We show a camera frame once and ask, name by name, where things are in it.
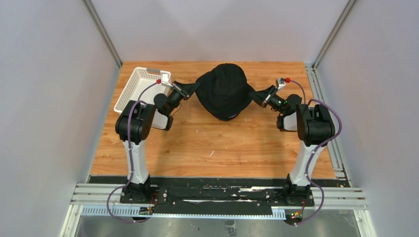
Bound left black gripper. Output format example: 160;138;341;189
166;81;200;116

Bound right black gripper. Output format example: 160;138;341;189
247;85;286;115

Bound cream straw-coloured bucket hat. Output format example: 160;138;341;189
195;63;255;121

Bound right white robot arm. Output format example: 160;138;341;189
248;85;336;206

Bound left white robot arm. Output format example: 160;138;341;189
115;79;200;204

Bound white perforated plastic basket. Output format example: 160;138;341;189
114;67;172;114

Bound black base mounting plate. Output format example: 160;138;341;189
88;176;356;219

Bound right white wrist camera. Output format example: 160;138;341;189
275;78;287;92

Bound white slotted cable duct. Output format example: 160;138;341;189
80;205;287;220

